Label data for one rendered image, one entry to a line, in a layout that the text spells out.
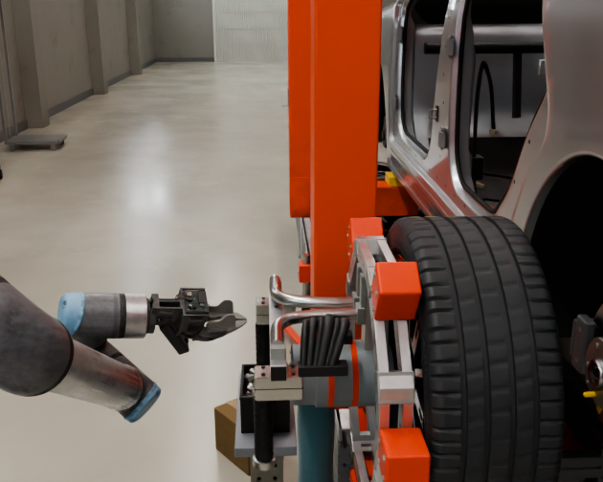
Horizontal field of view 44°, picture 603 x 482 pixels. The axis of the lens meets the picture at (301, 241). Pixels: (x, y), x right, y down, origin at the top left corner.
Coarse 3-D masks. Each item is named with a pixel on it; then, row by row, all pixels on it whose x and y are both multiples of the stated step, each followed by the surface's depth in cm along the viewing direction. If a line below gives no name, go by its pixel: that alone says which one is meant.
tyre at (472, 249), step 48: (432, 240) 140; (480, 240) 141; (528, 240) 142; (432, 288) 131; (480, 288) 131; (528, 288) 132; (432, 336) 127; (480, 336) 128; (528, 336) 128; (432, 384) 126; (480, 384) 125; (528, 384) 126; (432, 432) 126; (480, 432) 126; (528, 432) 126; (432, 480) 129; (480, 480) 128; (528, 480) 130
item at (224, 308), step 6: (228, 300) 154; (210, 306) 154; (216, 306) 154; (222, 306) 155; (228, 306) 155; (210, 312) 156; (216, 312) 156; (222, 312) 156; (228, 312) 156; (234, 312) 158; (210, 318) 155; (216, 318) 156; (240, 318) 157; (246, 318) 157
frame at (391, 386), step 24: (360, 240) 157; (384, 240) 157; (360, 264) 153; (384, 336) 133; (408, 336) 133; (384, 360) 131; (408, 360) 131; (384, 384) 129; (408, 384) 129; (384, 408) 130; (408, 408) 130; (360, 432) 175; (360, 456) 168; (360, 480) 160
